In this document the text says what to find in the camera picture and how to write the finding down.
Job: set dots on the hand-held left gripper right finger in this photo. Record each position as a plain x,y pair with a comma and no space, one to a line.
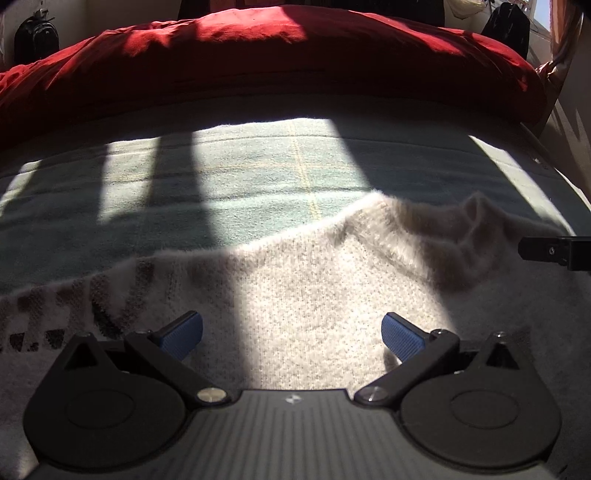
401,339

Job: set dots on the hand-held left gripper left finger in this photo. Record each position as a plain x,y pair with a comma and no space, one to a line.
182,337

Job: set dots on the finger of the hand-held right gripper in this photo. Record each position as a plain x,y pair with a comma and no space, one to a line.
549,249

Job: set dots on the white fuzzy sweater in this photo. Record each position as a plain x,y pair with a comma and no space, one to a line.
300,286

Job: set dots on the orange striped curtain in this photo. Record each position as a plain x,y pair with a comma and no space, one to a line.
561,55

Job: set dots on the black hanging jacket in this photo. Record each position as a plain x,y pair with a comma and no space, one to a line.
508,27

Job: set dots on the white hanging garment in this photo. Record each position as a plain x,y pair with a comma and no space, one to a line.
464,7

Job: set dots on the red duvet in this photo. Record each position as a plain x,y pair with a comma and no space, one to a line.
277,50

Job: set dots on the black backpack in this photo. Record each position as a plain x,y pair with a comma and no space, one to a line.
36,39

